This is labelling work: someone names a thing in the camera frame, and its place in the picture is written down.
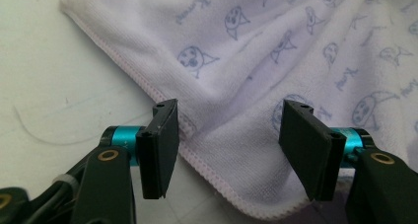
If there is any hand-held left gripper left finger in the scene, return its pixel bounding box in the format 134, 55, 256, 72
100, 98, 180, 200

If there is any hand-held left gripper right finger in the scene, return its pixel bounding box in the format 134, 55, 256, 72
278, 99, 376, 202

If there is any lilac printed towel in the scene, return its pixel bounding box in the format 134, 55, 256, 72
58, 0, 418, 222

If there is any white grid mat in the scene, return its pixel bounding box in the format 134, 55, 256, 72
0, 0, 316, 224

